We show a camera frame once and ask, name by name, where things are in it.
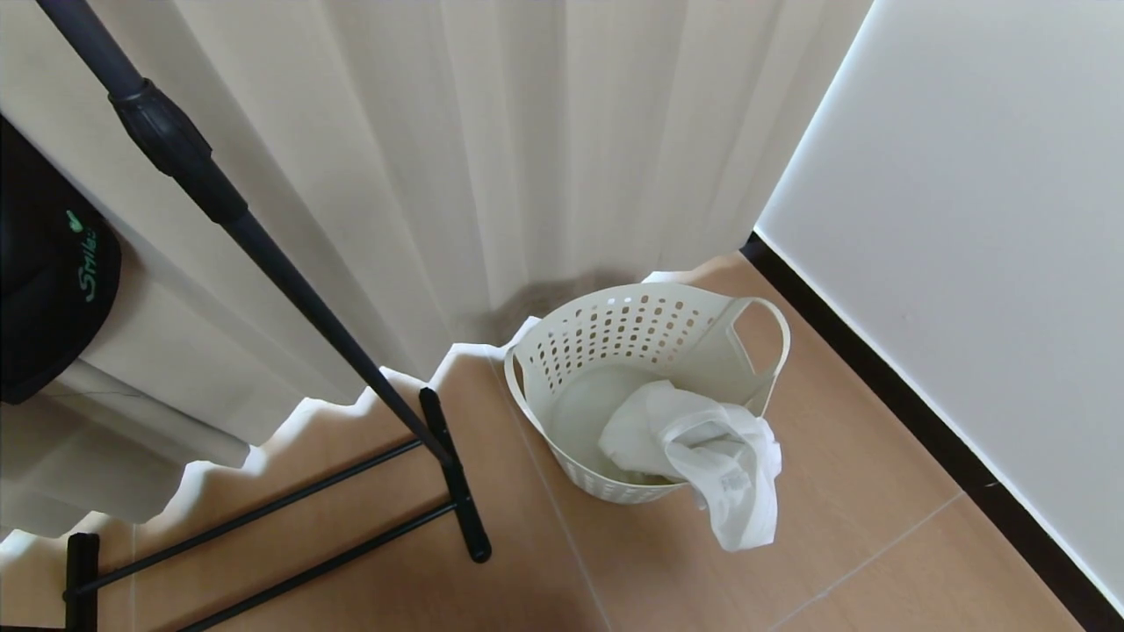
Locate white printed T-shirt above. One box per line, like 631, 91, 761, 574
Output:
599, 379, 784, 552

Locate black striped shorts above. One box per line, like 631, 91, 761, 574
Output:
0, 114, 124, 406

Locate white laundry basket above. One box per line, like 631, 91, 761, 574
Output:
503, 283, 791, 506

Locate black clothes rack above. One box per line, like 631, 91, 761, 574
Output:
35, 0, 493, 632

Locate beige curtain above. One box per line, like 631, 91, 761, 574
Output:
0, 0, 875, 541

